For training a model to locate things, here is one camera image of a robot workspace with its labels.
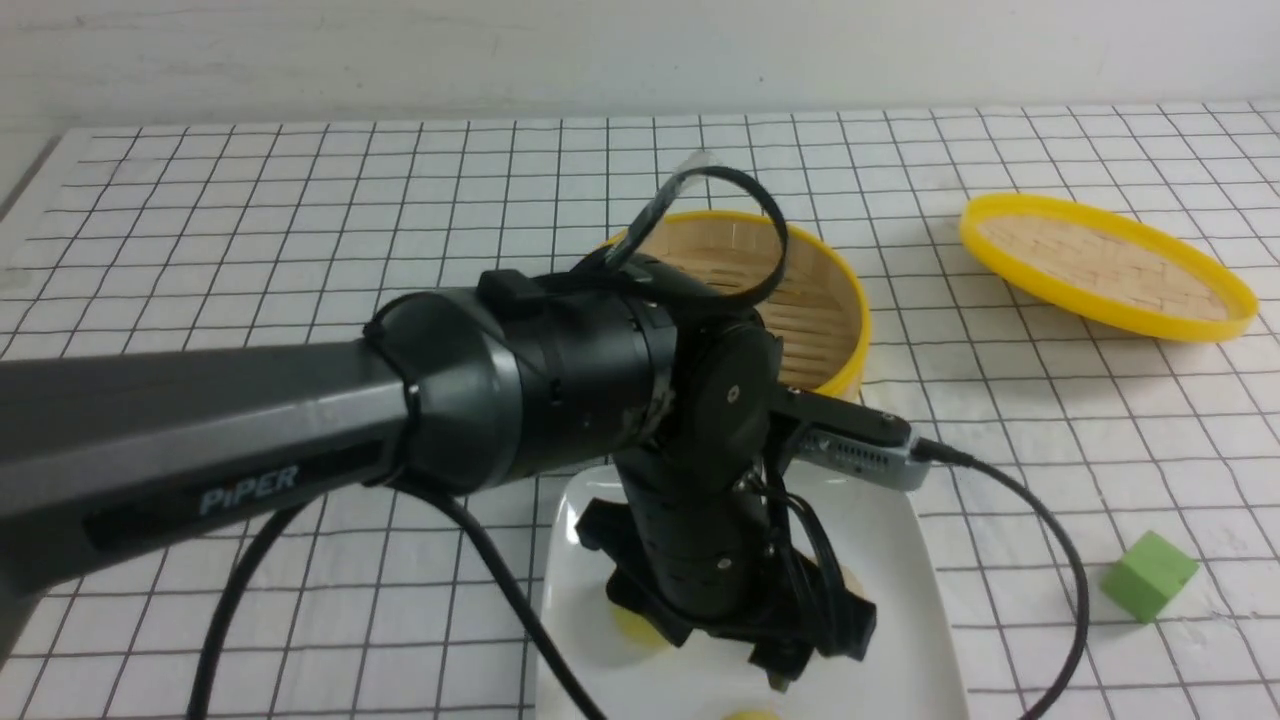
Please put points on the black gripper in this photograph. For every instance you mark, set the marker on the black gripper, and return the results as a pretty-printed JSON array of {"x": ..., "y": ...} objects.
[{"x": 730, "y": 569}]

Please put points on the yellow steamed bun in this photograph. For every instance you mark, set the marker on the yellow steamed bun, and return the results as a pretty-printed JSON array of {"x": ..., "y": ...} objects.
[
  {"x": 752, "y": 714},
  {"x": 637, "y": 630}
]

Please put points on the yellow steamed bun front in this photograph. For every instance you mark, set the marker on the yellow steamed bun front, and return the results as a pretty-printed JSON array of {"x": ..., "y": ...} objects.
[{"x": 637, "y": 630}]

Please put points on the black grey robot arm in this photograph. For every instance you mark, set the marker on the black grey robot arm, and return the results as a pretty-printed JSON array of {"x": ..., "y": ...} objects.
[{"x": 445, "y": 394}]

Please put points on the white square plate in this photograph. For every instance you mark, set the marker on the white square plate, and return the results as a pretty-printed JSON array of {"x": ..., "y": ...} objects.
[{"x": 910, "y": 671}]

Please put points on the yellow rimmed bamboo steamer basket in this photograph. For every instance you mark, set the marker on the yellow rimmed bamboo steamer basket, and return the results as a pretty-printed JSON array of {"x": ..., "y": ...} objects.
[{"x": 812, "y": 333}]

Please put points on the green foam cube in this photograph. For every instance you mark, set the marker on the green foam cube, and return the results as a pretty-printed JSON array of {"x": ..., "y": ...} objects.
[{"x": 1148, "y": 577}]

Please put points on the yellow rimmed bamboo steamer lid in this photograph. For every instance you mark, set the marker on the yellow rimmed bamboo steamer lid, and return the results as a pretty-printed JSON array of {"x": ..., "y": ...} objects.
[{"x": 1107, "y": 268}]

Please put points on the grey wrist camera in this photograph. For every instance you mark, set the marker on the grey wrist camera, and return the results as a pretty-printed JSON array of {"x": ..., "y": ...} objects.
[{"x": 838, "y": 435}]

